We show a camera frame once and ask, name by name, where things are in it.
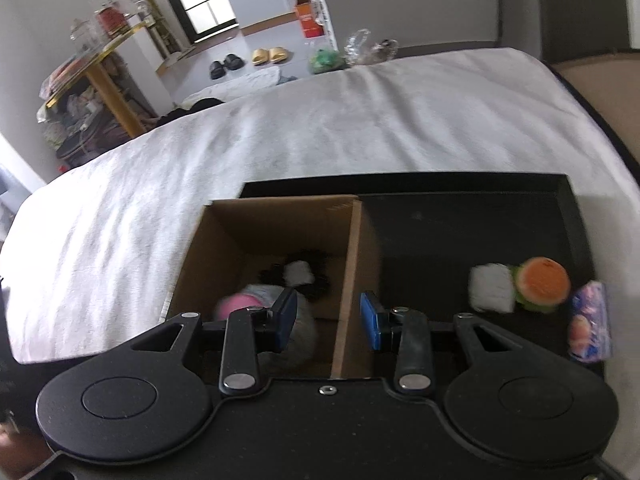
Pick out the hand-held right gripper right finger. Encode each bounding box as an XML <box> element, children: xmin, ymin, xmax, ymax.
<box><xmin>360</xmin><ymin>290</ymin><xmax>550</xmax><ymax>396</ymax></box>

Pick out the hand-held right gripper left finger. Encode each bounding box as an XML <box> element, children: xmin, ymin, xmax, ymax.
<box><xmin>129</xmin><ymin>287</ymin><xmax>299</xmax><ymax>397</ymax></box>

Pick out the pink and grey plush toy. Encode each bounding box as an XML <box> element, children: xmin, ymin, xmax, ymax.
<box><xmin>212</xmin><ymin>282</ymin><xmax>321</xmax><ymax>362</ymax></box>

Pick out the brown cardboard box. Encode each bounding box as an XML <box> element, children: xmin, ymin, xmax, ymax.
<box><xmin>159</xmin><ymin>195</ymin><xmax>383</xmax><ymax>380</ymax></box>

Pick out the black plastic tray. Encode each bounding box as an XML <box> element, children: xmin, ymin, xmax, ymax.
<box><xmin>240</xmin><ymin>172</ymin><xmax>606</xmax><ymax>380</ymax></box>

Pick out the black and white plush toy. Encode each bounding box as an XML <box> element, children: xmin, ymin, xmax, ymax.
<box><xmin>259</xmin><ymin>252</ymin><xmax>332</xmax><ymax>304</ymax></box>

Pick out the hamburger plush toy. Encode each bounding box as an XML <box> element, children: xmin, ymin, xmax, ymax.
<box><xmin>510</xmin><ymin>256</ymin><xmax>572</xmax><ymax>315</ymax></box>

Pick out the white bed cover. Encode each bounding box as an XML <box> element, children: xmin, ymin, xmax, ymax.
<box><xmin>9</xmin><ymin>47</ymin><xmax>640</xmax><ymax>366</ymax></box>

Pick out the dark cloth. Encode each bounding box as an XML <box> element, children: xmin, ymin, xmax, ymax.
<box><xmin>155</xmin><ymin>97</ymin><xmax>226</xmax><ymax>129</ymax></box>

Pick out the white floor mat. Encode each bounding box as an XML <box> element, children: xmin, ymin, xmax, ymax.
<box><xmin>187</xmin><ymin>67</ymin><xmax>281</xmax><ymax>106</ymax></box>

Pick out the green plastic bag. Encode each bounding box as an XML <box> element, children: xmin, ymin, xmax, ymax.
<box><xmin>308</xmin><ymin>47</ymin><xmax>346</xmax><ymax>75</ymax></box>

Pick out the clear plastic bag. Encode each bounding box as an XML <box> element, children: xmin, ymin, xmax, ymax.
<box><xmin>342</xmin><ymin>28</ymin><xmax>400</xmax><ymax>66</ymax></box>

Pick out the wooden shelf with glass top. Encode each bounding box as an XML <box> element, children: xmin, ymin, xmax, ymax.
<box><xmin>37</xmin><ymin>12</ymin><xmax>172</xmax><ymax>171</ymax></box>

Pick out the orange cardboard box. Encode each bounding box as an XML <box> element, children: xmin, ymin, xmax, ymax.
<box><xmin>293</xmin><ymin>0</ymin><xmax>324</xmax><ymax>40</ymax></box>

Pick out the dark framed window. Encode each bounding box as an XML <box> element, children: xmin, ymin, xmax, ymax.
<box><xmin>145</xmin><ymin>0</ymin><xmax>242</xmax><ymax>44</ymax></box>

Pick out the red jar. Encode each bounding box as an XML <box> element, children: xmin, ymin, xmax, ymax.
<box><xmin>97</xmin><ymin>5</ymin><xmax>126</xmax><ymax>36</ymax></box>

